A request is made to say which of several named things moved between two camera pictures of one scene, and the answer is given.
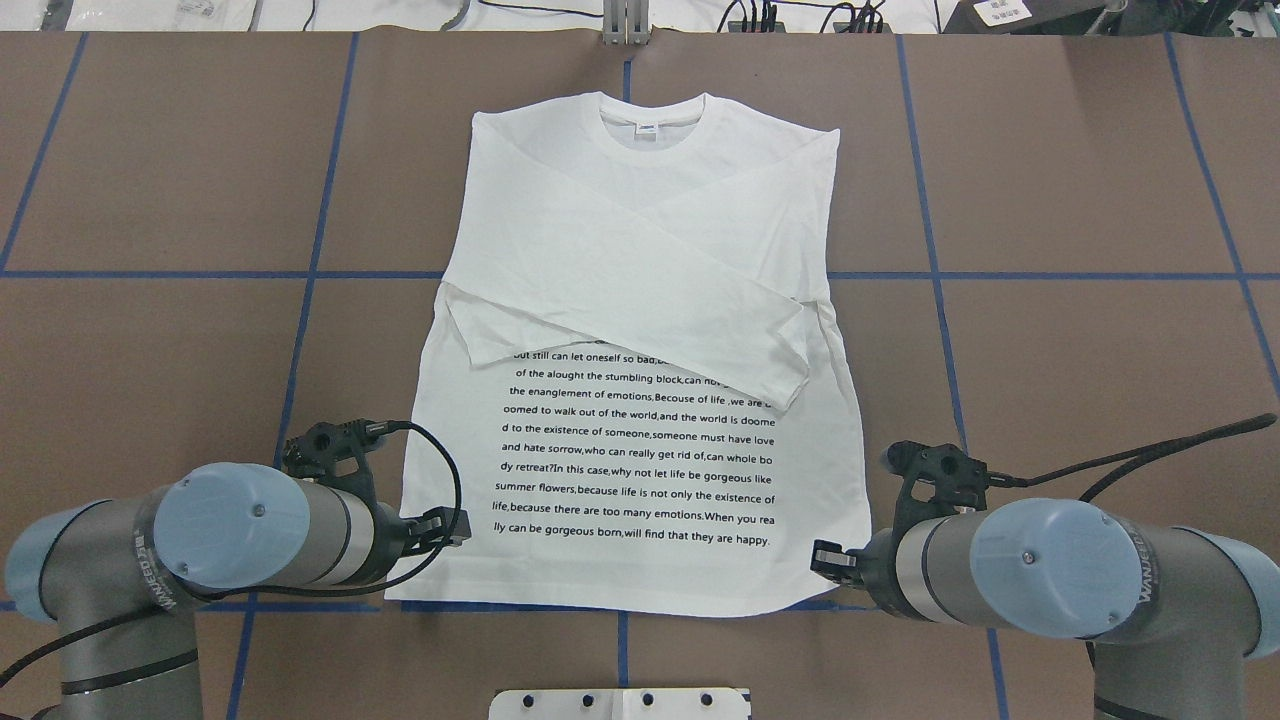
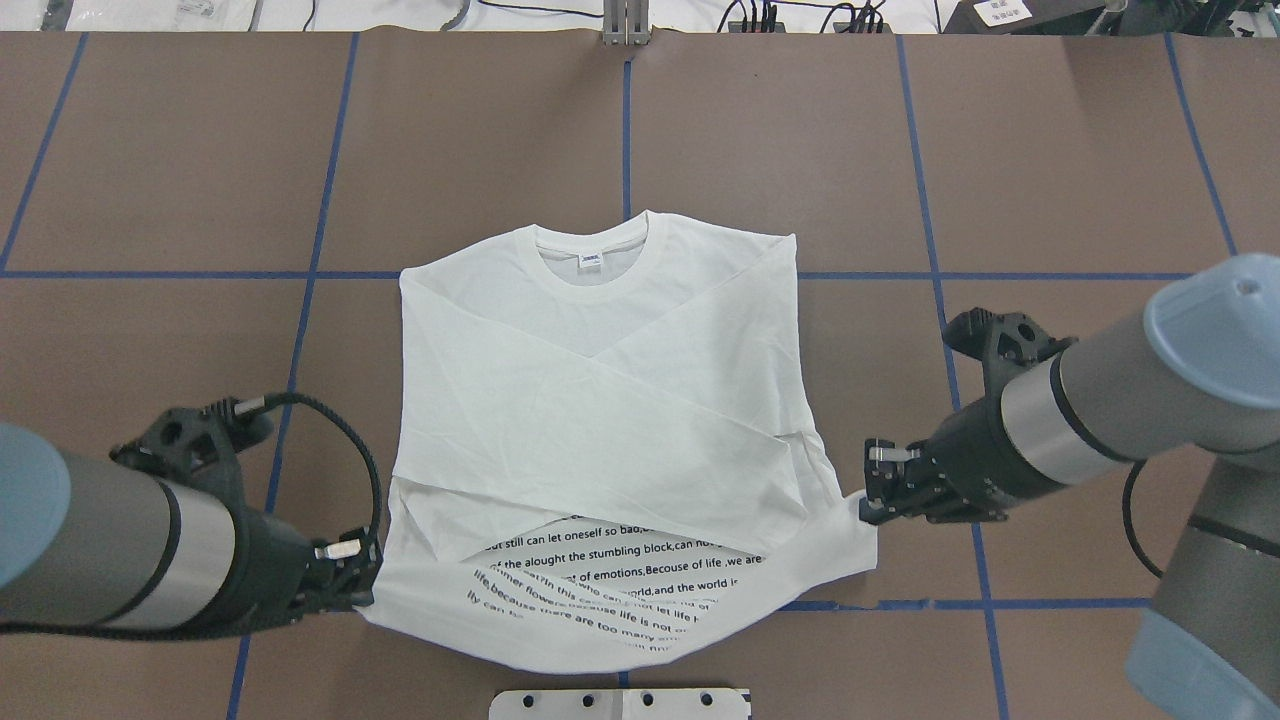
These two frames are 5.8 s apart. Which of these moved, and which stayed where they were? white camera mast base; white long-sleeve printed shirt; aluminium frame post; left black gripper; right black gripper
Moved: left black gripper; white long-sleeve printed shirt; right black gripper
Stayed: white camera mast base; aluminium frame post
